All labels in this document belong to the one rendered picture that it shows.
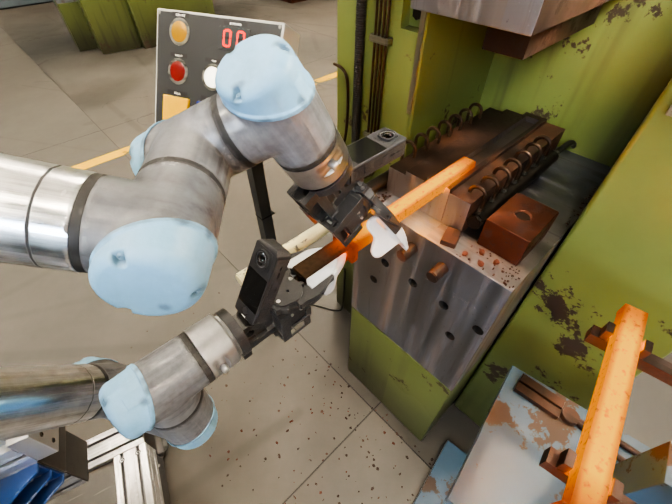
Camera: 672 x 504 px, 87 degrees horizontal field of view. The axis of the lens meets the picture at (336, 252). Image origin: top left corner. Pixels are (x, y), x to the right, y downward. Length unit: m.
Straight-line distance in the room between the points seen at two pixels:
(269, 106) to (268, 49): 0.04
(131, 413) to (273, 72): 0.38
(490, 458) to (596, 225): 0.46
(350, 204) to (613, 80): 0.76
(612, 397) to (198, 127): 0.56
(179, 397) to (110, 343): 1.42
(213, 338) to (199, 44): 0.72
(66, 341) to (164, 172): 1.74
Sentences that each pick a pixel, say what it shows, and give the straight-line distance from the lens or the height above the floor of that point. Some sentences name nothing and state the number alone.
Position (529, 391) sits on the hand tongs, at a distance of 0.84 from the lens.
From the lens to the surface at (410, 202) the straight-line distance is 0.65.
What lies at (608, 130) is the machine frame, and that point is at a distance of 1.11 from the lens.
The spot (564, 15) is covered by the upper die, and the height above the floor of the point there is 1.28.
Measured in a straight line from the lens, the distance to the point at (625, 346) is 0.63.
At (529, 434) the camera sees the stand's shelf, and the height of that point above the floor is 0.71.
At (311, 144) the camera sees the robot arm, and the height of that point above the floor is 1.23.
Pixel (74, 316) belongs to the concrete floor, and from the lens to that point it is 2.08.
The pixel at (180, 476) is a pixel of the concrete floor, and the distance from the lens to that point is 1.53.
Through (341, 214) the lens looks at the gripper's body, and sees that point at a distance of 0.46.
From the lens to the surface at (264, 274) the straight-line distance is 0.45.
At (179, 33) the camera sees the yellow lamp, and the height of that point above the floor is 1.16.
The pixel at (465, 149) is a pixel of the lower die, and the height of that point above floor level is 0.99.
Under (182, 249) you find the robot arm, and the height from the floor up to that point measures 1.24.
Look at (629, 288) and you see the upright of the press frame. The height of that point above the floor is 0.88.
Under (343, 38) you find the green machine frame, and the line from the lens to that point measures 1.01.
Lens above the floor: 1.41
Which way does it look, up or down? 47 degrees down
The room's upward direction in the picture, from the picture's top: straight up
